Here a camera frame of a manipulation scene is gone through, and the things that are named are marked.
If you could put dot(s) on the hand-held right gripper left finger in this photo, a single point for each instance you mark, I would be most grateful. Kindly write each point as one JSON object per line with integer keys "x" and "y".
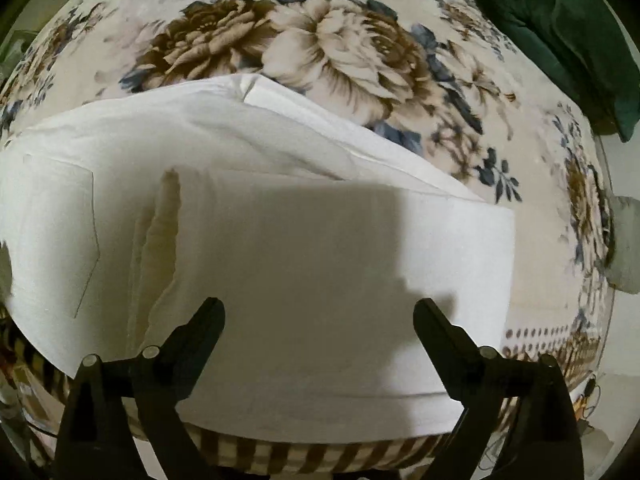
{"x": 207, "y": 321}

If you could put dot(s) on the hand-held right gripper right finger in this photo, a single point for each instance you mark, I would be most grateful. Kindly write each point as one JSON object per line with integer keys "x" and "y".
{"x": 434, "y": 322}

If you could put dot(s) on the white pants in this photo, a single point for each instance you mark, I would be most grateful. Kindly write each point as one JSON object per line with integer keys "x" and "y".
{"x": 310, "y": 270}

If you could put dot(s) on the floral printed blanket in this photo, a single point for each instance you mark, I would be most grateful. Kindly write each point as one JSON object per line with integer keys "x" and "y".
{"x": 380, "y": 90}

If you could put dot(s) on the dark green cloth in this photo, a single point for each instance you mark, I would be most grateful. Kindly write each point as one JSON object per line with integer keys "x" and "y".
{"x": 560, "y": 30}

